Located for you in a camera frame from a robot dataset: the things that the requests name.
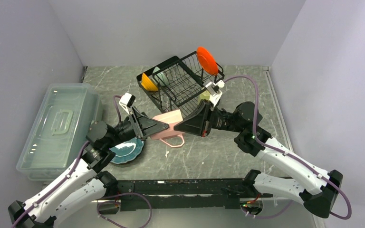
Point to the yellow ribbed bowl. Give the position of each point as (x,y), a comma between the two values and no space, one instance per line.
(148,84)

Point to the light green ceramic bowl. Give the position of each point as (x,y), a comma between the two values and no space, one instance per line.
(160,77)

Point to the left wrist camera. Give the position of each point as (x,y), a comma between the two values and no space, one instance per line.
(126,102)

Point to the teal scalloped plate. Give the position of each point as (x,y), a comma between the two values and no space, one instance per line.
(127,151)

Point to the clear plastic storage box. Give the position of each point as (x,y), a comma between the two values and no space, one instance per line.
(59,130)

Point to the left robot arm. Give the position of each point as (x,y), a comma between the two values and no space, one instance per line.
(94,155)

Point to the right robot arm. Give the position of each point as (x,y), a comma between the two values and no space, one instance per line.
(315,188)

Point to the pink mug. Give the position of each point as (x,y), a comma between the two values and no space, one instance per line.
(171,118)

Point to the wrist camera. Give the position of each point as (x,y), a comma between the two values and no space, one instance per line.
(126,102)
(215,91)

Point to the pale yellow mug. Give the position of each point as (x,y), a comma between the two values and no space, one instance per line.
(204,96)

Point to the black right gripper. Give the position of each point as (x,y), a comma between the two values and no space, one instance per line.
(200,122)

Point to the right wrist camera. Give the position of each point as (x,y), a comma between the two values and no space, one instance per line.
(215,91)

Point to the orange plate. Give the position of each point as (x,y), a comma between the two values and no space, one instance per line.
(207,61)

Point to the black wire dish rack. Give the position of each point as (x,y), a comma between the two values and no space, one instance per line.
(187,79)

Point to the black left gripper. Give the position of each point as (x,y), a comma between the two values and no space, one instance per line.
(148,126)

